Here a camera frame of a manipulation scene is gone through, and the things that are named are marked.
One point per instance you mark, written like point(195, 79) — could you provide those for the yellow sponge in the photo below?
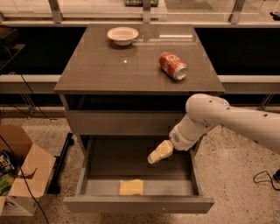
point(131, 187)

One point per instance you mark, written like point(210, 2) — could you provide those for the black bar on floor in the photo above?
point(54, 187)

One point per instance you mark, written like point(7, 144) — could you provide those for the closed grey top drawer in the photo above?
point(106, 123)

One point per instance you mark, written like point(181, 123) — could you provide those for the cardboard box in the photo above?
point(33, 169)

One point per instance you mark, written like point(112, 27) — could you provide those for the grey drawer cabinet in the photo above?
point(103, 76)

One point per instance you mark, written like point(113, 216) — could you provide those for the metal window railing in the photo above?
point(200, 13)

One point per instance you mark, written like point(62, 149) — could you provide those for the white bowl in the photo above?
point(122, 36)

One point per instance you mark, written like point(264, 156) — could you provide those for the black chip bag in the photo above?
point(6, 165)

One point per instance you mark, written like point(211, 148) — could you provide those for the red soda can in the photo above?
point(173, 66)

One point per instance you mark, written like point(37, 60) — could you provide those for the green snack bag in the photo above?
point(6, 182)

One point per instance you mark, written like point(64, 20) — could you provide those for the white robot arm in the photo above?
point(204, 112)

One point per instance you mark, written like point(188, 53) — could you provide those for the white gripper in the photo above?
point(179, 141)

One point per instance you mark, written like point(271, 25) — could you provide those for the open grey middle drawer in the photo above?
point(170, 186)

